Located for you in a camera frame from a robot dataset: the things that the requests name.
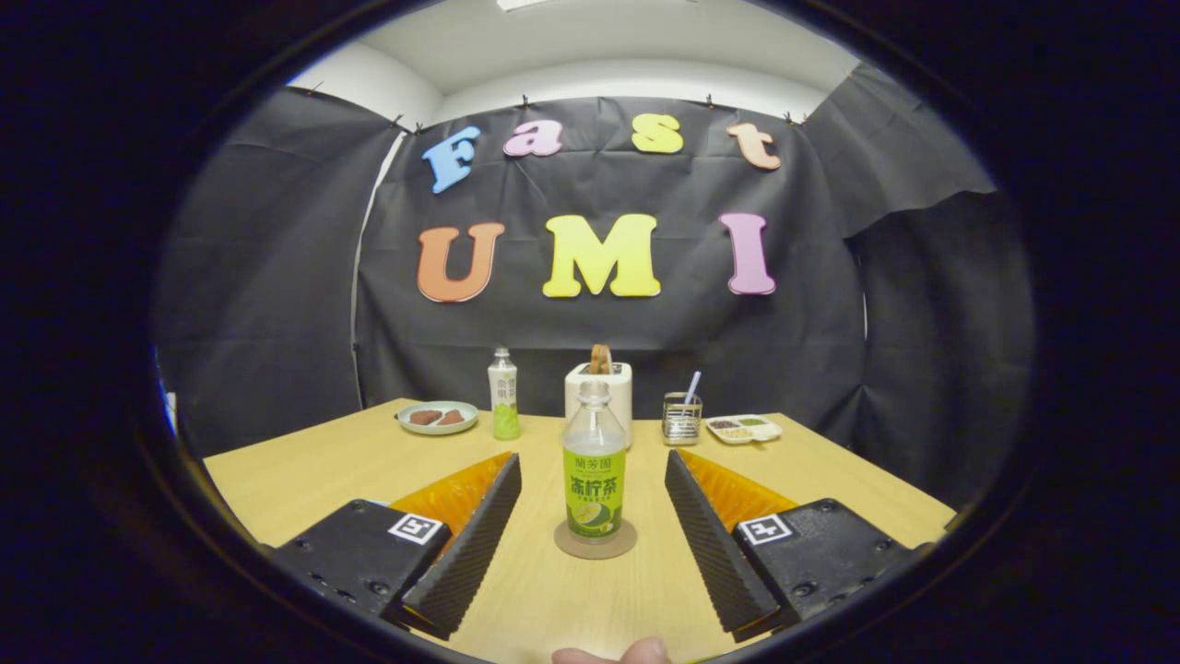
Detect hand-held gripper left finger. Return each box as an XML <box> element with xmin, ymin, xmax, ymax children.
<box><xmin>272</xmin><ymin>452</ymin><xmax>524</xmax><ymax>640</ymax></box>

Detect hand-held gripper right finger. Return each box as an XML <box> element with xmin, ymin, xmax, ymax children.
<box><xmin>664</xmin><ymin>449</ymin><xmax>915</xmax><ymax>644</ymax></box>

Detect round brown coaster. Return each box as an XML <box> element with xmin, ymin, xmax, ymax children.
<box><xmin>554</xmin><ymin>518</ymin><xmax>638</xmax><ymax>560</ymax></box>

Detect clear juice bottle green label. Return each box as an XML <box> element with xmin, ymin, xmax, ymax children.
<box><xmin>561</xmin><ymin>380</ymin><xmax>628</xmax><ymax>542</ymax></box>

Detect slim bottle white green label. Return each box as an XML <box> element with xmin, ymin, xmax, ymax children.
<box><xmin>488</xmin><ymin>348</ymin><xmax>521</xmax><ymax>441</ymax></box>

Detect wooden table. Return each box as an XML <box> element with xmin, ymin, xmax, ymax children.
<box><xmin>203</xmin><ymin>398</ymin><xmax>955</xmax><ymax>664</ymax></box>

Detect white divided tray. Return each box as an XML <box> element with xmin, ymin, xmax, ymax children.
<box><xmin>705</xmin><ymin>414</ymin><xmax>783</xmax><ymax>445</ymax></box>

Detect pale green plate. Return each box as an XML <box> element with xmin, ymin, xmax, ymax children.
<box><xmin>397</xmin><ymin>400</ymin><xmax>479</xmax><ymax>436</ymax></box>

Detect white toaster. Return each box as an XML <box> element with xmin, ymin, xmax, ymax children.
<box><xmin>565</xmin><ymin>362</ymin><xmax>633</xmax><ymax>450</ymax></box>

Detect black backdrop cloth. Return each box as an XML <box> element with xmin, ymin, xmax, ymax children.
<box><xmin>152</xmin><ymin>63</ymin><xmax>1038</xmax><ymax>513</ymax></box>

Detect metal wire holder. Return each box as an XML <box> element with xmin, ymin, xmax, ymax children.
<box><xmin>662</xmin><ymin>392</ymin><xmax>703</xmax><ymax>446</ymax></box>

